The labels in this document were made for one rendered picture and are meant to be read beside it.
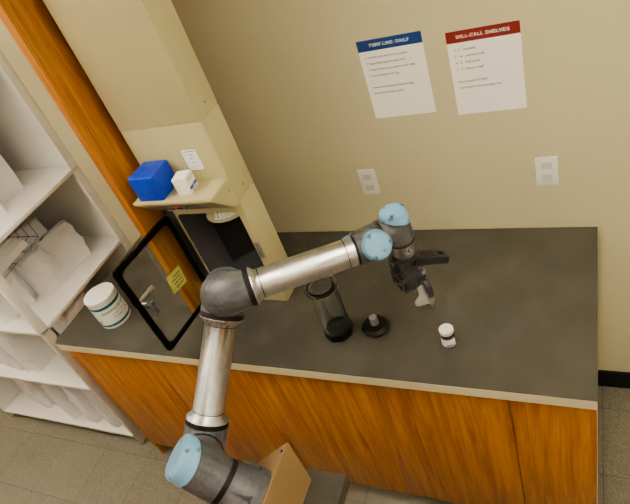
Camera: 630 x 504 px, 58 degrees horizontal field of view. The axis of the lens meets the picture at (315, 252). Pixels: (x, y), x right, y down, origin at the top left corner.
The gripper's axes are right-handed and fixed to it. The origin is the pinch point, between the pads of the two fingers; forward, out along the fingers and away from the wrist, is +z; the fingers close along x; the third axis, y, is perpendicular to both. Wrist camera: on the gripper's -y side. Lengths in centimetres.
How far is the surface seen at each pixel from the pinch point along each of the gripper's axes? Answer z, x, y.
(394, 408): 35.7, 2.5, 22.8
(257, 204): -26, -52, 30
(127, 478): 105, -93, 150
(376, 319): 8.9, -10.9, 14.6
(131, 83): -78, -57, 47
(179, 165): -49, -56, 47
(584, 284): 16, 13, -46
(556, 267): 16.2, 1.5, -44.8
